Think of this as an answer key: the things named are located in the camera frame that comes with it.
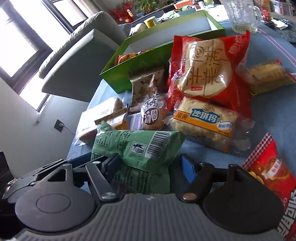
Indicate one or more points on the small orange snack pack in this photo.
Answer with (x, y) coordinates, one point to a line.
(117, 120)

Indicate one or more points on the corn cob snack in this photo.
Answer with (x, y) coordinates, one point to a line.
(267, 77)

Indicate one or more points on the dark marble side table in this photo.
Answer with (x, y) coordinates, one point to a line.
(281, 24)

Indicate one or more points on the red orange chip bag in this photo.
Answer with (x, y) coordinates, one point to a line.
(267, 167)

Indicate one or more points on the beige patterned snack bag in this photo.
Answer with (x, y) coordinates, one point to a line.
(144, 87)

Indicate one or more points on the red yellow noodle snack bag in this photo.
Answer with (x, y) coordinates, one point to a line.
(122, 58)

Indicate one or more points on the clear bread loaf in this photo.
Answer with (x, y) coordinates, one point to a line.
(91, 118)

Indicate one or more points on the yellow label sachima pack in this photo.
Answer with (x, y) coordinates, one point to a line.
(211, 125)

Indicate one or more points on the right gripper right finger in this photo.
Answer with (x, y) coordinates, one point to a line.
(199, 176)

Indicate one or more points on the red rice cracker bag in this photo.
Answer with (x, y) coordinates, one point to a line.
(207, 70)

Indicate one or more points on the wall power socket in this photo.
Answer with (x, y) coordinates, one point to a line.
(59, 125)

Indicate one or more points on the grey sofa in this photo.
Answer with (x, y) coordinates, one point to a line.
(73, 70)

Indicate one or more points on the round pastry black label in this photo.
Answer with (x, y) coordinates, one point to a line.
(154, 111)

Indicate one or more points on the yellow white can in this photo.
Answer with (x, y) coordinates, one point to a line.
(151, 22)

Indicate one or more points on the clear glass mug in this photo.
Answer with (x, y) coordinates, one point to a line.
(243, 15)

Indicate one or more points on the green snack bag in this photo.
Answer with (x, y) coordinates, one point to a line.
(146, 156)

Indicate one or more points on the green cardboard box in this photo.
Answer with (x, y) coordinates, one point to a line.
(154, 47)

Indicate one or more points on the red flower decoration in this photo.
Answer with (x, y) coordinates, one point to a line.
(123, 14)

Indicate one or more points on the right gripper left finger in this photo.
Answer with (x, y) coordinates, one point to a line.
(100, 172)

